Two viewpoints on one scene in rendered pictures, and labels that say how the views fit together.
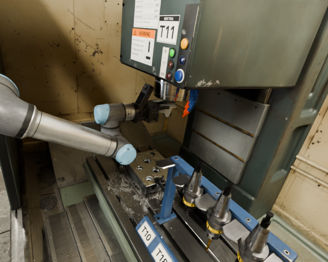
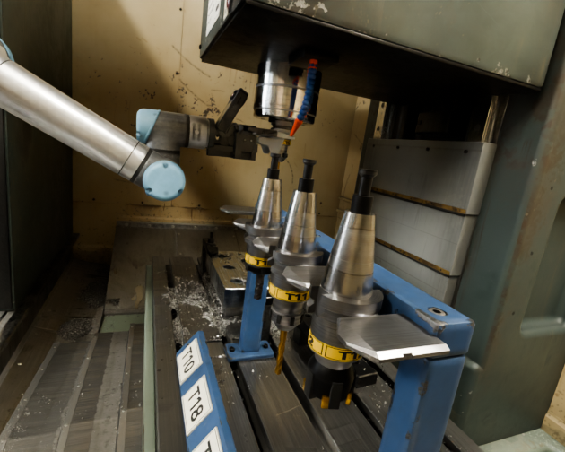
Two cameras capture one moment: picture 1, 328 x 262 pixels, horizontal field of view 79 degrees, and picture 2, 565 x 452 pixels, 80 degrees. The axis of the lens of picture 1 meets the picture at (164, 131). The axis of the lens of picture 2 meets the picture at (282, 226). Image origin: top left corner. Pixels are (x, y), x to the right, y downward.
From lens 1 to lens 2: 0.41 m
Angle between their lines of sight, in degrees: 18
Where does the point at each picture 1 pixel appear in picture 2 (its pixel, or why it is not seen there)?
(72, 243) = (71, 384)
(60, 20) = (160, 59)
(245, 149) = (450, 247)
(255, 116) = (465, 169)
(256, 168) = (478, 290)
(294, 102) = (547, 123)
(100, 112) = (141, 115)
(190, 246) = (280, 409)
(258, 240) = (341, 253)
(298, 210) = not seen: outside the picture
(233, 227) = (314, 272)
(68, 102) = not seen: hidden behind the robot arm
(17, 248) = not seen: outside the picture
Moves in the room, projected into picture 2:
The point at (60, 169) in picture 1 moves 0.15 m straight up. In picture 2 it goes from (118, 285) to (119, 252)
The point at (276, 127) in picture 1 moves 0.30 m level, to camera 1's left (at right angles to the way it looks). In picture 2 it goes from (514, 186) to (381, 168)
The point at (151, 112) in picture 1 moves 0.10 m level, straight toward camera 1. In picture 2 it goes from (241, 136) to (226, 134)
